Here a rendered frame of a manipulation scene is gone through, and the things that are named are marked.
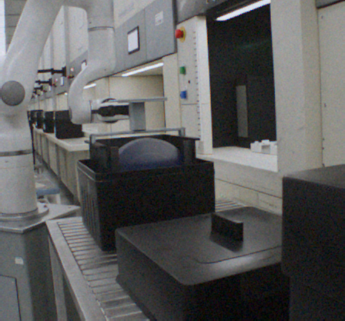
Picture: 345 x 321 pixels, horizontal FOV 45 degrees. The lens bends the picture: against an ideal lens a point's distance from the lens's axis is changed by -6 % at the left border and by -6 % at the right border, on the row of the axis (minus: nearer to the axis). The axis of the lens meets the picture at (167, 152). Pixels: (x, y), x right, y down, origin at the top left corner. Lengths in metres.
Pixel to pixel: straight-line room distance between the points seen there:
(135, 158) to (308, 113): 0.42
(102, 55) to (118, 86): 1.75
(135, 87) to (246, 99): 1.48
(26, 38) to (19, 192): 0.45
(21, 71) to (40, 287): 0.62
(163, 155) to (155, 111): 2.20
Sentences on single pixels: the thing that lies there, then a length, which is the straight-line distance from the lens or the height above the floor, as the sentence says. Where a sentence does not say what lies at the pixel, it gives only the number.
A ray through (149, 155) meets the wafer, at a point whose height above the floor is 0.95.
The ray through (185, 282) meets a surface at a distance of 0.52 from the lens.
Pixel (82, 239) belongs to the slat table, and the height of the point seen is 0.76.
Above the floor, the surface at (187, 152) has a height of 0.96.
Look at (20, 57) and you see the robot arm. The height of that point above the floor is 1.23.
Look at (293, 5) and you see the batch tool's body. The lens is 1.07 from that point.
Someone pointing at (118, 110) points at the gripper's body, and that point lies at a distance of 1.23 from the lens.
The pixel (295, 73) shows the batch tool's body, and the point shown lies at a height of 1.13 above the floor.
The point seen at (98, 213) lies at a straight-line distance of 0.93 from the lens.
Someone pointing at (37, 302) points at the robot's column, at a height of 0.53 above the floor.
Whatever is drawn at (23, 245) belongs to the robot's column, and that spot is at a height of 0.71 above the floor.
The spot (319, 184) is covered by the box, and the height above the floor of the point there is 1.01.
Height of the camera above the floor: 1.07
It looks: 6 degrees down
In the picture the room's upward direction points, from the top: 3 degrees counter-clockwise
